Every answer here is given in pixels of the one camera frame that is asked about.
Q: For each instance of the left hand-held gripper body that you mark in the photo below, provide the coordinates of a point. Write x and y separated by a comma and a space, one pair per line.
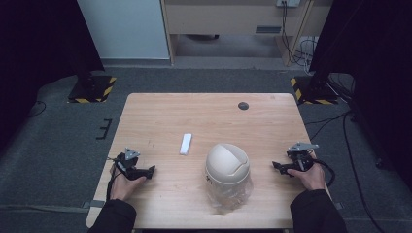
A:
129, 165

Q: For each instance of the light wooden desk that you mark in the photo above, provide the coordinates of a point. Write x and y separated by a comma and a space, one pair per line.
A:
226, 19

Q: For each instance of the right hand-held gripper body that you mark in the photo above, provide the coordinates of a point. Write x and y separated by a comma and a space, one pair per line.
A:
301, 160

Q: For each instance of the person's right hand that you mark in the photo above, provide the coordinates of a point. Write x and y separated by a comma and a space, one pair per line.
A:
312, 178

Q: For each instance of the grey power strip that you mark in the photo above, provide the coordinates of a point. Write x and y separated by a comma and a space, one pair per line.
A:
288, 2

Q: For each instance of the person's left hand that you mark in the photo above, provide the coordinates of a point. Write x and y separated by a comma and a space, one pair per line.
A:
121, 189

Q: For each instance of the striped black stand base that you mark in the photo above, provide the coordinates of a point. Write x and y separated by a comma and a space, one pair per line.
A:
314, 93
94, 90

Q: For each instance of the dark round table grommet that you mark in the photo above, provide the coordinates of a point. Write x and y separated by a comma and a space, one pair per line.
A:
243, 106

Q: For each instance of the clear plastic bin liner bag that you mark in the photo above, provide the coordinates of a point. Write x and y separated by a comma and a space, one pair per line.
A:
230, 197

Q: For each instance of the white cabinet panel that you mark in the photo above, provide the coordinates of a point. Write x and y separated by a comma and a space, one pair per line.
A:
126, 29

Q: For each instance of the small white rectangular block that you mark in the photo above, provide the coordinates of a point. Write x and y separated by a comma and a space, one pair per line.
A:
186, 144

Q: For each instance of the black curtain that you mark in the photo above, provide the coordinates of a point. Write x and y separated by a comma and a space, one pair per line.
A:
39, 48
375, 64

